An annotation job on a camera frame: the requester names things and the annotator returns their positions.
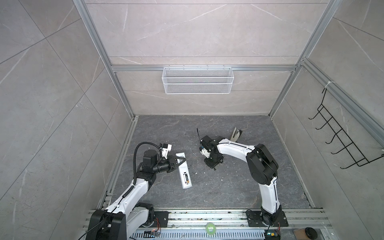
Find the aluminium mounting rail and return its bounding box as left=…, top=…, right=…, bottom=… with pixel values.
left=86, top=209, right=332, bottom=231

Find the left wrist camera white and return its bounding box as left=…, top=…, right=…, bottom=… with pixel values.
left=159, top=144, right=172, bottom=159

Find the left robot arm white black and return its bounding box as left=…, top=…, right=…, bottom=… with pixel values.
left=80, top=149, right=186, bottom=240

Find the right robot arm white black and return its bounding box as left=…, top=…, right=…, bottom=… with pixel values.
left=200, top=136, right=282, bottom=226

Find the green round sticker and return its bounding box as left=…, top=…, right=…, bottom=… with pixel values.
left=205, top=223, right=217, bottom=236

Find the white wire mesh basket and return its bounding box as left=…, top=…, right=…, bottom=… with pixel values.
left=162, top=67, right=235, bottom=95

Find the white remote control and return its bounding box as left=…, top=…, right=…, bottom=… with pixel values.
left=176, top=153, right=192, bottom=189

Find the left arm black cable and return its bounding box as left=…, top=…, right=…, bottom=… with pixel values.
left=133, top=141, right=161, bottom=185

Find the black round knob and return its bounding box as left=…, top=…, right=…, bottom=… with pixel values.
left=305, top=227, right=319, bottom=240

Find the green circuit board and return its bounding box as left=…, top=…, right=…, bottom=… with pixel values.
left=265, top=231, right=281, bottom=240

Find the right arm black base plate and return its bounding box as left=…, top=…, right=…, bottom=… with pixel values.
left=245, top=210, right=289, bottom=227

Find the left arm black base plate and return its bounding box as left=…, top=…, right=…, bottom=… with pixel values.
left=142, top=211, right=170, bottom=228

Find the black wire hook rack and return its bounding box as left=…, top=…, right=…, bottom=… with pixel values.
left=308, top=88, right=384, bottom=170

